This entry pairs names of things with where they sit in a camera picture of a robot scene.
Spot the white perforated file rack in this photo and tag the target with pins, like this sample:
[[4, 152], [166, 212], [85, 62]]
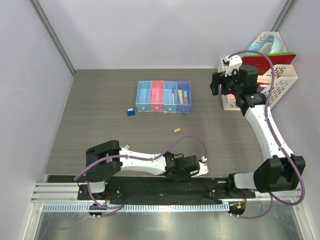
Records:
[[285, 74]]

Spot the purple drawer box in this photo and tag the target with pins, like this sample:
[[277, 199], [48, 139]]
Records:
[[185, 86]]

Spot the light blue drawer box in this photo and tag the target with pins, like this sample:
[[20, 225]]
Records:
[[143, 96]]

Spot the teal blue drawer box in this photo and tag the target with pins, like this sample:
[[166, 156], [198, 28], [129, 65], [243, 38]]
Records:
[[167, 103]]

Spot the pink sticky note block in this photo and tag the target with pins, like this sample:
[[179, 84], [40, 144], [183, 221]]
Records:
[[231, 97]]

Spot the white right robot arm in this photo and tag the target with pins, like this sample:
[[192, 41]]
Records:
[[281, 169]]

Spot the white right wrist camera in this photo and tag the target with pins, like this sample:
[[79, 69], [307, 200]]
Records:
[[231, 63]]

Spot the yellow capped tube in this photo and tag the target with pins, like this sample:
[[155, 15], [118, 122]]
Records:
[[180, 97]]

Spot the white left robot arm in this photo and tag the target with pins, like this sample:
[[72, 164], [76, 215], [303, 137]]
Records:
[[107, 159]]

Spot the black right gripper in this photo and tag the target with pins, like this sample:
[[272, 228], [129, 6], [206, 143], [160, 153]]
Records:
[[219, 78]]

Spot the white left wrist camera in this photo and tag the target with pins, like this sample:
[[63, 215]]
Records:
[[203, 167]]

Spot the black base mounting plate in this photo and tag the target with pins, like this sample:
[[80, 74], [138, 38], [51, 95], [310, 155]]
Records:
[[120, 188]]

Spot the blue capped clear tube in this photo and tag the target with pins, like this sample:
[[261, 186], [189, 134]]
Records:
[[185, 98]]

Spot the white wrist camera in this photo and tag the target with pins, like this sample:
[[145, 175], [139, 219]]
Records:
[[203, 167], [231, 63]]

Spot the pink drawer box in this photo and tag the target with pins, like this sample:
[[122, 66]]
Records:
[[156, 102]]

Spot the pink white marker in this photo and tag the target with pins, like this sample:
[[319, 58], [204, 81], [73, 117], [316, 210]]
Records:
[[173, 96]]

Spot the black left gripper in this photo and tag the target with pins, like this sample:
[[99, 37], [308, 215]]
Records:
[[188, 175]]

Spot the red folder board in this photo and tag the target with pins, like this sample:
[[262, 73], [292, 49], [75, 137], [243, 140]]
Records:
[[261, 63]]

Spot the white slotted cable duct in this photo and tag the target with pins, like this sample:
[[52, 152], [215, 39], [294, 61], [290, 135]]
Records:
[[86, 207]]

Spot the small blue box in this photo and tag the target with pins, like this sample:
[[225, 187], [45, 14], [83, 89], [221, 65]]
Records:
[[131, 112]]

